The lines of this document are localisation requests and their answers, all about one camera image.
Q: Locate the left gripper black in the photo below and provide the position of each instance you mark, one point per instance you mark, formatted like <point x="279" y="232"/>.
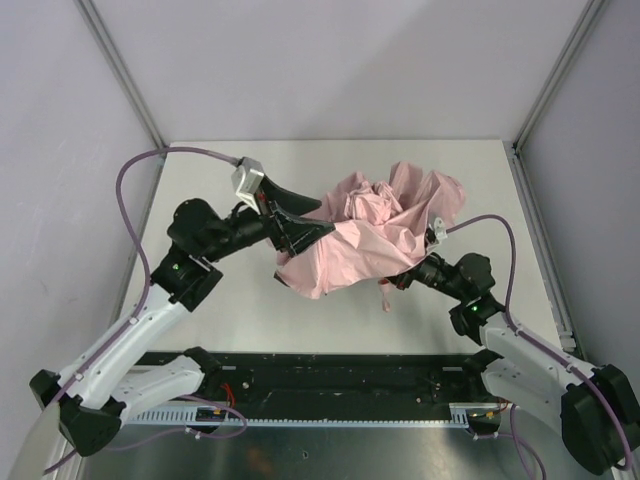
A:
<point x="270" y="218"/>

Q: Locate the pink folding umbrella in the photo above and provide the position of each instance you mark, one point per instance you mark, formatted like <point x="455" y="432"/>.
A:
<point x="380" y="229"/>

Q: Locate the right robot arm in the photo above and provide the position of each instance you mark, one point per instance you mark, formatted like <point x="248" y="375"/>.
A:
<point x="593" y="409"/>

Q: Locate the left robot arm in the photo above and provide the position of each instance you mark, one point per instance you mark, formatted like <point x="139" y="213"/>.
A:
<point x="98" y="394"/>

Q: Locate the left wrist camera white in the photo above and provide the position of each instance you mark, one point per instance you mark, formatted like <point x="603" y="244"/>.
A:
<point x="246" y="178"/>

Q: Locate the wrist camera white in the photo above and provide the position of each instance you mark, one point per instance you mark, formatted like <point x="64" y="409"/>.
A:
<point x="246" y="178"/>
<point x="436" y="231"/>

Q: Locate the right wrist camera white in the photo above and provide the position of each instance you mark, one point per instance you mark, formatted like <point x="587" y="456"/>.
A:
<point x="436" y="231"/>

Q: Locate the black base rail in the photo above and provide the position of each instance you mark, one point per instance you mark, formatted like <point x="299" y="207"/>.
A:
<point x="346" y="387"/>

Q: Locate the grey cable duct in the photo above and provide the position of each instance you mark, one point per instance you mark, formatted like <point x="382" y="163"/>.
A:
<point x="192" y="415"/>

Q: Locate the aluminium frame post left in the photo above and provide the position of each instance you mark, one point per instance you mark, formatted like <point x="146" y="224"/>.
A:
<point x="117" y="64"/>

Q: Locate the aluminium frame post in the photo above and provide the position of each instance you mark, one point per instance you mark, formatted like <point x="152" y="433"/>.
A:
<point x="575" y="43"/>
<point x="117" y="64"/>

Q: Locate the aluminium frame post right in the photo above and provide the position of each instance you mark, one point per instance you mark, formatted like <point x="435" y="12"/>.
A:
<point x="575" y="43"/>

